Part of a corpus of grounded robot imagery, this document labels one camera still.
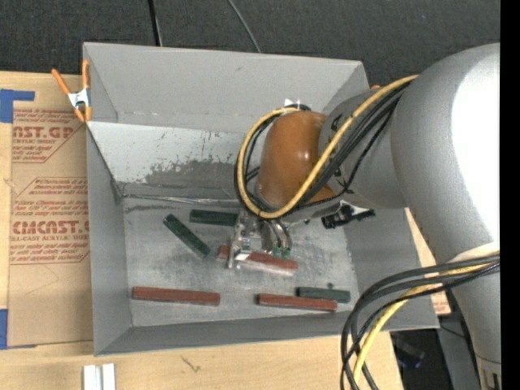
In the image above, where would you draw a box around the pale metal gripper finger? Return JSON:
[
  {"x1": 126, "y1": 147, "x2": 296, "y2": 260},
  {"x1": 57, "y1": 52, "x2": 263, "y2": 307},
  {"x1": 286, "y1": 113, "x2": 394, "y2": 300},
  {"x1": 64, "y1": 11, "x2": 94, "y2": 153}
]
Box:
[
  {"x1": 229, "y1": 236, "x2": 253, "y2": 257},
  {"x1": 226, "y1": 254, "x2": 254, "y2": 271}
]

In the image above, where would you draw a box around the red-brown block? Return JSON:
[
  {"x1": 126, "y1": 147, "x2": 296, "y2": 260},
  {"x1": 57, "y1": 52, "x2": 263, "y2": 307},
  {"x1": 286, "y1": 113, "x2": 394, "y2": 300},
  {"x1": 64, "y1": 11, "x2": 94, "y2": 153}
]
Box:
[
  {"x1": 132, "y1": 285, "x2": 222, "y2": 307},
  {"x1": 217, "y1": 245, "x2": 299, "y2": 277},
  {"x1": 255, "y1": 292, "x2": 339, "y2": 313}
]

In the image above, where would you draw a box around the dark green flat block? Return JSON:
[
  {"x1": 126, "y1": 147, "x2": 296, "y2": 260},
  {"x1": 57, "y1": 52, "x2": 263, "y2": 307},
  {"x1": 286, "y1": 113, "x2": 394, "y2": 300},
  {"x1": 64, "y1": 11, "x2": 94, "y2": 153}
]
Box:
[
  {"x1": 162, "y1": 213, "x2": 212, "y2": 258},
  {"x1": 188, "y1": 209, "x2": 240, "y2": 227},
  {"x1": 295, "y1": 285, "x2": 352, "y2": 304}
]

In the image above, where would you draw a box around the grey metal bin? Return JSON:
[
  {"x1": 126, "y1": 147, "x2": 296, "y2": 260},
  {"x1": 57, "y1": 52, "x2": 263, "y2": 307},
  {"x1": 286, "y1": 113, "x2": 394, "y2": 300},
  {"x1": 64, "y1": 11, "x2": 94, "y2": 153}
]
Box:
[{"x1": 82, "y1": 41, "x2": 441, "y2": 357}]

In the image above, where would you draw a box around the brown cardboard board red print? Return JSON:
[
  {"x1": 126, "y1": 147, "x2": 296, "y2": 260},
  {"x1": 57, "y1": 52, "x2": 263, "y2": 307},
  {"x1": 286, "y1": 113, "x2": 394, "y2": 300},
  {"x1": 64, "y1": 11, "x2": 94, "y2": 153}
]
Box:
[{"x1": 0, "y1": 70, "x2": 95, "y2": 349}]

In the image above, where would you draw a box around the black cylinder on white bracket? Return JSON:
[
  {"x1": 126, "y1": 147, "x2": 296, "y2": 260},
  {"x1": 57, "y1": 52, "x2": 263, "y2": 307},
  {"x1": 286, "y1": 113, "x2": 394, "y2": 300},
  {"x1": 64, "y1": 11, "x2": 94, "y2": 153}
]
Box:
[{"x1": 320, "y1": 201, "x2": 375, "y2": 230}]

